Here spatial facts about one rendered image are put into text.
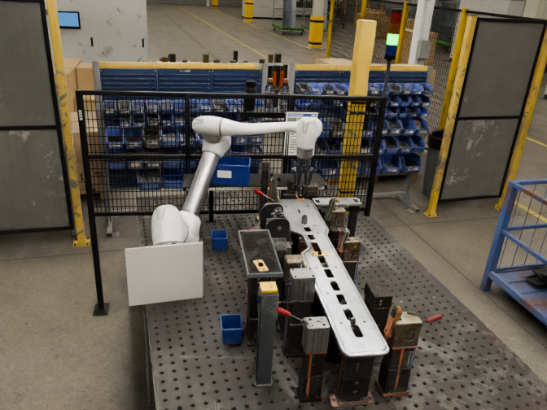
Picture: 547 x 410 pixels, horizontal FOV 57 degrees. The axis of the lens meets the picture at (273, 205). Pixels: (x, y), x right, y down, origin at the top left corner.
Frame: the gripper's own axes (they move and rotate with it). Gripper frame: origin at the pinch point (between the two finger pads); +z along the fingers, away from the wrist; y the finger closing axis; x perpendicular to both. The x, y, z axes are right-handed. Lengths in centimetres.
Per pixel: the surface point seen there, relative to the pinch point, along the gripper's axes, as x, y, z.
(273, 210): 28.9, 20.3, -2.2
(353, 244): 43.1, -18.2, 10.3
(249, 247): 66, 37, -2
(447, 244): -132, -180, 112
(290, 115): -54, -2, -29
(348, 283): 73, -7, 13
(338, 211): 8.1, -20.2, 9.2
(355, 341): 110, 2, 13
